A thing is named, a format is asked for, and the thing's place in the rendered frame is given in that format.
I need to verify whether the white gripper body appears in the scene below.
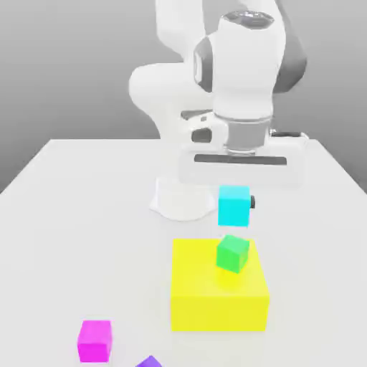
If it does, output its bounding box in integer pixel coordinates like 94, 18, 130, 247
177, 150, 305, 187

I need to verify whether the small cyan cube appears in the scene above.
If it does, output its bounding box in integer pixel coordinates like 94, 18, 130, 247
217, 185, 251, 228

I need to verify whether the small green cube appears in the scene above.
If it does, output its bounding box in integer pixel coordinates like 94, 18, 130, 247
215, 234, 251, 275

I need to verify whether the small purple cube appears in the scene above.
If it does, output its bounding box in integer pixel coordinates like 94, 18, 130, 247
135, 355, 163, 367

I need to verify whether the small magenta cube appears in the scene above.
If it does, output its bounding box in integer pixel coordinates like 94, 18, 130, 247
77, 320, 113, 364

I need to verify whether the large yellow box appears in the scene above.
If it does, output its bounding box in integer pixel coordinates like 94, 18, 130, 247
170, 238, 271, 333

